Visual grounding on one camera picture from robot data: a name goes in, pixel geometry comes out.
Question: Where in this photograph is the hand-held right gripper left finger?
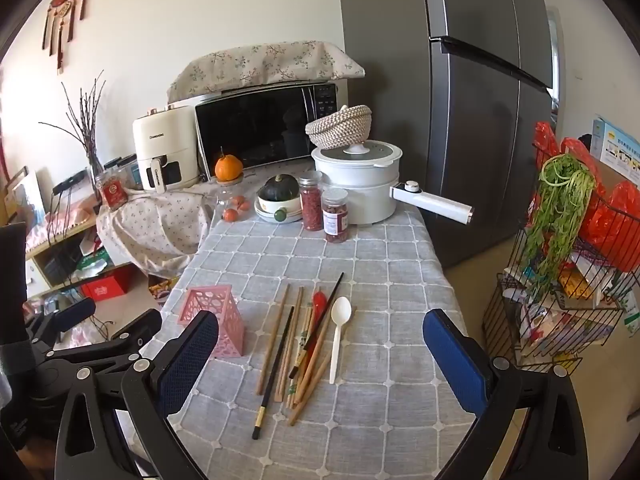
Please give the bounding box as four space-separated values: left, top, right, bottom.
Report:
54 310 221 480

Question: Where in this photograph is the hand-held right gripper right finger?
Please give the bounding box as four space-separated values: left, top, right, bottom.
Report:
422 308 588 480

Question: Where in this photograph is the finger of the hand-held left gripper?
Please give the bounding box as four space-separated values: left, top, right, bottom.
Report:
22 297 97 356
45 309 163 376

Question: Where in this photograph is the pink perforated utensil holder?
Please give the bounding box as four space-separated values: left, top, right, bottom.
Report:
179 285 246 359

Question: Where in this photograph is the pile of wooden chopsticks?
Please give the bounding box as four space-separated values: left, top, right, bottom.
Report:
256 284 333 427

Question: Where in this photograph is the black chopstick with gold tip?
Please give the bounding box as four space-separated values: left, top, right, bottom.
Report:
252 306 295 441

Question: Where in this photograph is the white plastic spoon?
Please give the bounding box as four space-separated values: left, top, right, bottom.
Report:
328 296 353 385

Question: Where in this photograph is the red plastic spoon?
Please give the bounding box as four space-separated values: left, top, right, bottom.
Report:
311 291 328 331

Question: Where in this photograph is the plain black chopstick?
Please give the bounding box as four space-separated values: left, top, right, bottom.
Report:
289 273 345 380

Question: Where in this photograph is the red gift box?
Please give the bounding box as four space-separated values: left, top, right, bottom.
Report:
80 265 136 302

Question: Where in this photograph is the yellow printed cardboard box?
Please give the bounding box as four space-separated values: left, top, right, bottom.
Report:
149 280 181 306

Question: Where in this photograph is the green and white bag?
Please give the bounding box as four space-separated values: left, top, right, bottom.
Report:
75 252 113 278

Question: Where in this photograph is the wooden low shelf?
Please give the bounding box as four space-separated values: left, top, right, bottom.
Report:
25 220 101 301

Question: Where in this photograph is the pink cloth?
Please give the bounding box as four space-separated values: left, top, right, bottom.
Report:
27 205 101 251

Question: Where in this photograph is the white floral draped cloth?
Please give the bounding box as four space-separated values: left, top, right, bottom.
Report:
96 180 216 278

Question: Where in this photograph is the grey checked tablecloth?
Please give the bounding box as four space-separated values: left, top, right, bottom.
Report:
137 205 481 480

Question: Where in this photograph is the glass jar with red label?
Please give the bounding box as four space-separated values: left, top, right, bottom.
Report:
97 170 132 211

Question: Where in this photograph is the vase of dried branches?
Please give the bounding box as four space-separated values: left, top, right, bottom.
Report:
39 70 108 191

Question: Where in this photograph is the yellow snack packet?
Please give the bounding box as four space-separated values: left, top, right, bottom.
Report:
557 265 596 301

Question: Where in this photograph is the white ceramic bowl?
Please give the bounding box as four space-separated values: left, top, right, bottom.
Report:
254 195 305 224

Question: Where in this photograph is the short jar of dried fruit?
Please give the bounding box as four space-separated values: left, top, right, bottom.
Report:
321 188 349 244

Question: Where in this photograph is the dark green squash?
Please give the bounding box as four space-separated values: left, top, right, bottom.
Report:
257 174 301 203

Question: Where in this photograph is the tall jar of red berries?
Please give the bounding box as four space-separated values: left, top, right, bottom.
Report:
299 171 325 232

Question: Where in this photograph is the cream air fryer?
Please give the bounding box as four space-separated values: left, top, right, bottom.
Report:
132 106 201 193

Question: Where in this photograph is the bunch of green vegetables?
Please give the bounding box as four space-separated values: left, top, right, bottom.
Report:
522 155 596 301

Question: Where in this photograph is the white electric pot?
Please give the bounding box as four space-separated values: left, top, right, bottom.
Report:
311 139 474 226

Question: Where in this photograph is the red plastic bag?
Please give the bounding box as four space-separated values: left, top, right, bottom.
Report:
560 137 640 271
532 121 561 161

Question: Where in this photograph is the grey refrigerator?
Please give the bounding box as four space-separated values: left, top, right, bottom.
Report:
335 0 556 271

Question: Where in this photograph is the blue and white carton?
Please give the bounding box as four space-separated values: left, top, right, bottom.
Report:
590 115 640 186

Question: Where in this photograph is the beige floral microwave cover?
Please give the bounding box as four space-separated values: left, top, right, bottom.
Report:
166 40 366 103

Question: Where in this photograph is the picture frame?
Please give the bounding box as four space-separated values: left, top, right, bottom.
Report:
2 165 48 226

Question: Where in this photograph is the black wire basket rack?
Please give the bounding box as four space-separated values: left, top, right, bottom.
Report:
482 140 640 366

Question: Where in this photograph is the woven rope basket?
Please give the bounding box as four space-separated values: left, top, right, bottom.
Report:
305 104 373 150

